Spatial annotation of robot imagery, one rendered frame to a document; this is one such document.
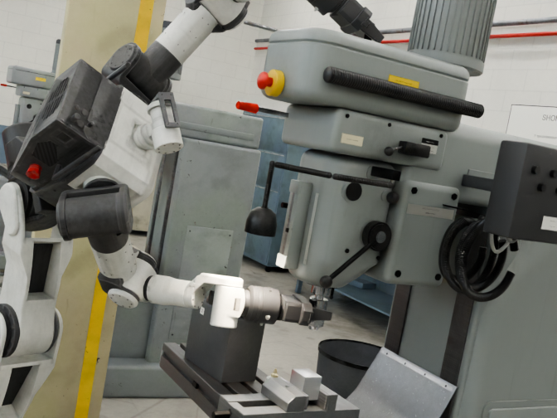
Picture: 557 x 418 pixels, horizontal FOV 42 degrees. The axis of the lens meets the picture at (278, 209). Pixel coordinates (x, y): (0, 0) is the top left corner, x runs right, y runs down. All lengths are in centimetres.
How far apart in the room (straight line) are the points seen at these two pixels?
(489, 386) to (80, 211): 112
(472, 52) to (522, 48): 544
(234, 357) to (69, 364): 153
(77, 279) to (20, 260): 143
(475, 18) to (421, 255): 60
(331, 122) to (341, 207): 20
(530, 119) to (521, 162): 541
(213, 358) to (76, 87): 88
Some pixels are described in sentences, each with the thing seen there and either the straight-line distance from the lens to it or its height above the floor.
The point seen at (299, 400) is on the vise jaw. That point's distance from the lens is 180.
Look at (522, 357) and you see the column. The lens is 207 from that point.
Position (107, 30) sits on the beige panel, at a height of 197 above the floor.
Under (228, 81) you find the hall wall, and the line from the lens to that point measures 1156.
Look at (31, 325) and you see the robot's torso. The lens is 203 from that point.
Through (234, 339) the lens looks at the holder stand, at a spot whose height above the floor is 106.
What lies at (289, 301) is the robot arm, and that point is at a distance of 176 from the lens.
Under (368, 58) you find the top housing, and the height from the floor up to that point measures 185.
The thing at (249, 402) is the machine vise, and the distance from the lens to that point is 182.
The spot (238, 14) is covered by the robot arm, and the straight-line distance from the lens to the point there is 191.
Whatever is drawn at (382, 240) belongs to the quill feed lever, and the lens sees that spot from 172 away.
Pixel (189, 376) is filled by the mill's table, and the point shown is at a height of 90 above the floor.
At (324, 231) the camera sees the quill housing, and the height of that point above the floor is 145.
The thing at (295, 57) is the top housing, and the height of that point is 182.
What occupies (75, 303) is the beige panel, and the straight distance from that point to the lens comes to 342.
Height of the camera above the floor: 163
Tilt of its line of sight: 5 degrees down
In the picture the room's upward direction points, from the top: 10 degrees clockwise
